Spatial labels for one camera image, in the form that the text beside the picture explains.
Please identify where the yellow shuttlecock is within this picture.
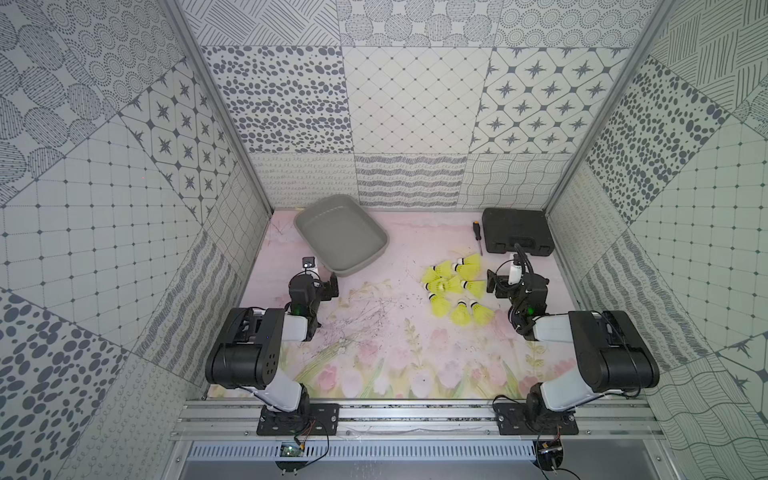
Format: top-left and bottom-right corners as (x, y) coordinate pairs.
(420, 266), (441, 284)
(425, 276), (463, 295)
(461, 280), (487, 300)
(453, 253), (482, 281)
(449, 301), (472, 327)
(470, 302), (495, 326)
(434, 260), (455, 279)
(429, 294), (452, 318)

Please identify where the grey plastic storage box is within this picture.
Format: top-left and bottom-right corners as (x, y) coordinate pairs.
(294, 194), (389, 277)

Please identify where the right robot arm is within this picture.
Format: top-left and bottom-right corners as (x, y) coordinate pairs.
(487, 264), (660, 421)

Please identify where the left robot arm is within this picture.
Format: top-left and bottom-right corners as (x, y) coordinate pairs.
(205, 268), (339, 418)

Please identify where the black plastic tool case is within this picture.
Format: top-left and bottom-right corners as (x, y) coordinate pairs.
(481, 208), (555, 257)

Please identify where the green circuit board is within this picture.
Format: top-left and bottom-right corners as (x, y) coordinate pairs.
(279, 442), (305, 458)

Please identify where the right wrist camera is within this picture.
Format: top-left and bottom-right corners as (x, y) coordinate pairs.
(508, 253), (524, 285)

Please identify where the black handled screwdriver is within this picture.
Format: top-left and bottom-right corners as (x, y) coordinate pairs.
(472, 221), (483, 256)

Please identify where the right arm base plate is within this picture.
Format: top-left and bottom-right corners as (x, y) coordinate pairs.
(492, 401), (579, 436)

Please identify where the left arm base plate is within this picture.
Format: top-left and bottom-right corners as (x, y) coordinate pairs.
(256, 403), (340, 437)

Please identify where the aluminium mounting rail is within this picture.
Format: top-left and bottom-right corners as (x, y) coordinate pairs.
(170, 397), (662, 440)

